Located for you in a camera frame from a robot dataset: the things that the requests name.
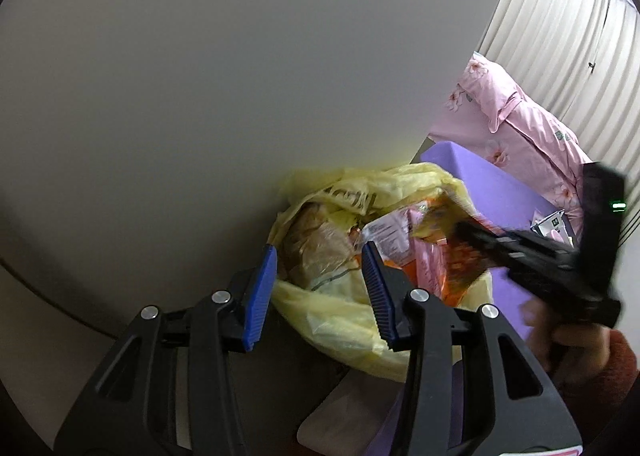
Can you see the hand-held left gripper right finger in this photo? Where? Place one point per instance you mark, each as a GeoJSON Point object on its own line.
{"type": "Point", "coordinates": [377, 296]}

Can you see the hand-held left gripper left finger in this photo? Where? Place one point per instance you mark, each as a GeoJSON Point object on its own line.
{"type": "Point", "coordinates": [260, 296]}

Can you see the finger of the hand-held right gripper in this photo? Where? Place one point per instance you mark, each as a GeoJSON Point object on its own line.
{"type": "Point", "coordinates": [487, 241]}

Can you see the yellow plastic bag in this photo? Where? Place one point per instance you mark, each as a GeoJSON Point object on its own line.
{"type": "Point", "coordinates": [340, 316]}

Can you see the red yellow snack wrapper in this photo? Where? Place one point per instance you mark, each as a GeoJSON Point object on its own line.
{"type": "Point", "coordinates": [460, 273]}

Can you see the orange snack bag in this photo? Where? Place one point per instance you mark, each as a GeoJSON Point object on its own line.
{"type": "Point", "coordinates": [390, 233]}

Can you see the person's right forearm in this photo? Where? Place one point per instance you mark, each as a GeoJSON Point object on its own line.
{"type": "Point", "coordinates": [612, 378]}

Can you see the person's right hand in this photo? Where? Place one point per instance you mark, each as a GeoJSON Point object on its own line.
{"type": "Point", "coordinates": [575, 343]}

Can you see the purple mat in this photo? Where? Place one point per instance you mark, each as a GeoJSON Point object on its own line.
{"type": "Point", "coordinates": [490, 186]}

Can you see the crumpled clear plastic wrap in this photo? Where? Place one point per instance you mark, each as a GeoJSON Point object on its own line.
{"type": "Point", "coordinates": [315, 241]}

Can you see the pink floral duvet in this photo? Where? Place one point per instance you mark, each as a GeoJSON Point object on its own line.
{"type": "Point", "coordinates": [525, 125]}

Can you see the white pleated curtain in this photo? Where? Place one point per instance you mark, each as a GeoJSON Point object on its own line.
{"type": "Point", "coordinates": [560, 35]}

